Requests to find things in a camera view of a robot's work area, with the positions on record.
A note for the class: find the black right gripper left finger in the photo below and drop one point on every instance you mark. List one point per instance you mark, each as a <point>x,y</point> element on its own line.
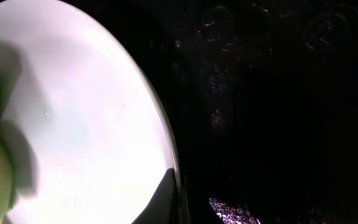
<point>162,208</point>

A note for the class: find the round black tray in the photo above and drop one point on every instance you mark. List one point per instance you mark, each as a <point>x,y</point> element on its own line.
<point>262,98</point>

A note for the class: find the light green plate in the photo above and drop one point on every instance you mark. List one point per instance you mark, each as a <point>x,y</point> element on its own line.
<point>89,138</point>

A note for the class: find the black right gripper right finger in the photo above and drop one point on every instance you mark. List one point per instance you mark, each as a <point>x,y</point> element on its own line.
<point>200,211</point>

